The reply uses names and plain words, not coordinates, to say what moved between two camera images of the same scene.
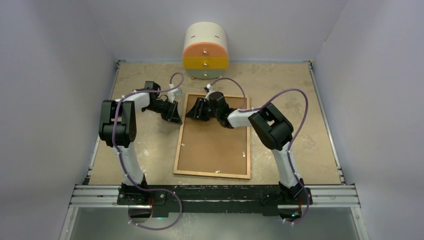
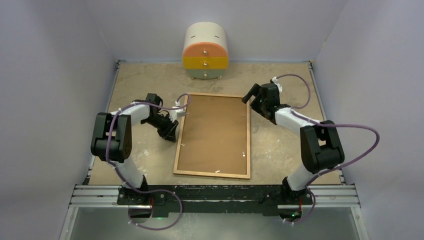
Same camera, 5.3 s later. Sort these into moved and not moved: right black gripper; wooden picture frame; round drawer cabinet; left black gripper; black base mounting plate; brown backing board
Moved: right black gripper; left black gripper
Not moved: black base mounting plate; round drawer cabinet; brown backing board; wooden picture frame
